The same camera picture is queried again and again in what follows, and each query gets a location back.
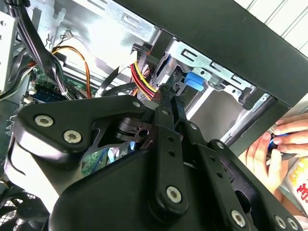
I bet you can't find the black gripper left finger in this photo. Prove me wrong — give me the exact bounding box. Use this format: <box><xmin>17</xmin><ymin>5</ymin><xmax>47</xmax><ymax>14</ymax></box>
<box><xmin>13</xmin><ymin>84</ymin><xmax>190</xmax><ymax>218</ymax></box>

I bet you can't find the person's left hand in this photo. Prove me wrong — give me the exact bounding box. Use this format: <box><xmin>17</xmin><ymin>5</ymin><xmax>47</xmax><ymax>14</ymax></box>
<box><xmin>245</xmin><ymin>132</ymin><xmax>289</xmax><ymax>193</ymax></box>

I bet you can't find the hard disk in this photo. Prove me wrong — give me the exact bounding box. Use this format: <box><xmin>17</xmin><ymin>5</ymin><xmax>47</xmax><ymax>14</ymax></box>
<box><xmin>158</xmin><ymin>54</ymin><xmax>206</xmax><ymax>102</ymax></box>

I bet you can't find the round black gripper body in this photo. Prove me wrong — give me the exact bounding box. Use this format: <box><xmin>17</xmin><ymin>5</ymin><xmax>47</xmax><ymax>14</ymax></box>
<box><xmin>48</xmin><ymin>108</ymin><xmax>303</xmax><ymax>231</ymax></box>

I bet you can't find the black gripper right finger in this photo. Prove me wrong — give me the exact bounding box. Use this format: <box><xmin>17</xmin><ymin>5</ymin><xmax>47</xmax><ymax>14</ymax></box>
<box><xmin>171</xmin><ymin>95</ymin><xmax>303</xmax><ymax>231</ymax></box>

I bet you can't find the person's right hand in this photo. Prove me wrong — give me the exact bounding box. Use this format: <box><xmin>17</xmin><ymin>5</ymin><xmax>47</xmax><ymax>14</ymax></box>
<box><xmin>273</xmin><ymin>113</ymin><xmax>308</xmax><ymax>153</ymax></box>

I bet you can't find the round black tool blue ring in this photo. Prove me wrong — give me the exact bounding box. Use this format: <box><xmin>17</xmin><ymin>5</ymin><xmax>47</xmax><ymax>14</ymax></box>
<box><xmin>266</xmin><ymin>131</ymin><xmax>298</xmax><ymax>161</ymax></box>

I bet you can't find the red yellow black power wire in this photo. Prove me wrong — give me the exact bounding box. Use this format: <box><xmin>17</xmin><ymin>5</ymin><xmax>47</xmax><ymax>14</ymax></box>
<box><xmin>131</xmin><ymin>61</ymin><xmax>167</xmax><ymax>101</ymax></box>

